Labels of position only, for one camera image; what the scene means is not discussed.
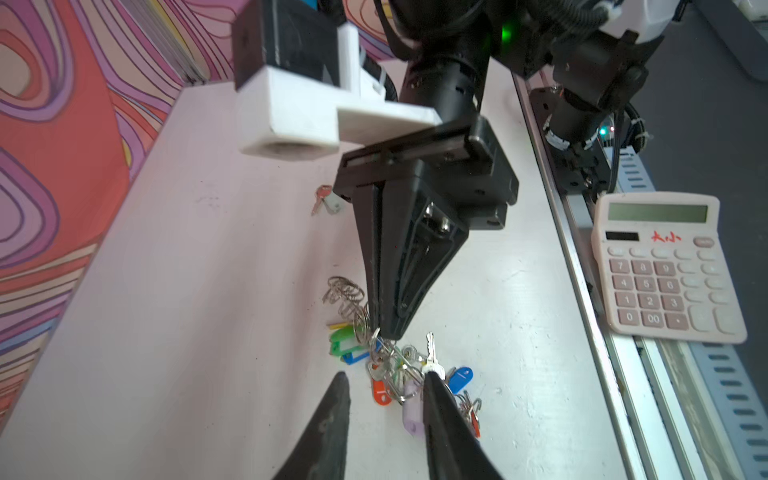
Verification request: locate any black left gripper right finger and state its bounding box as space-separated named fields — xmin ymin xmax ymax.
xmin=423 ymin=372 xmax=502 ymax=479

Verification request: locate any loose key with pale tag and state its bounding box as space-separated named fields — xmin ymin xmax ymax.
xmin=311 ymin=185 xmax=345 ymax=216

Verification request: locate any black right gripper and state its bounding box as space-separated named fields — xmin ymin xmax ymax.
xmin=333 ymin=115 xmax=519 ymax=340

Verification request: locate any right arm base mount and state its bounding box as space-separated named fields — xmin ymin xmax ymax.
xmin=528 ymin=88 xmax=612 ymax=201

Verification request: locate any key ring bunch with tags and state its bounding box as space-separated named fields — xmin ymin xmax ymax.
xmin=321 ymin=275 xmax=484 ymax=439

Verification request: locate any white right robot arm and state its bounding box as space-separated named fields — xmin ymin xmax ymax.
xmin=334 ymin=1 xmax=677 ymax=340

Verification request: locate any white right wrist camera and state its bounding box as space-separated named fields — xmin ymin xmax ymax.
xmin=232 ymin=1 xmax=442 ymax=161

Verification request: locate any white calculator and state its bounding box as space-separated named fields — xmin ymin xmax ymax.
xmin=591 ymin=192 xmax=748 ymax=345

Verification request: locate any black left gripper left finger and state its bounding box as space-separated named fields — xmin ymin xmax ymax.
xmin=273 ymin=371 xmax=351 ymax=480

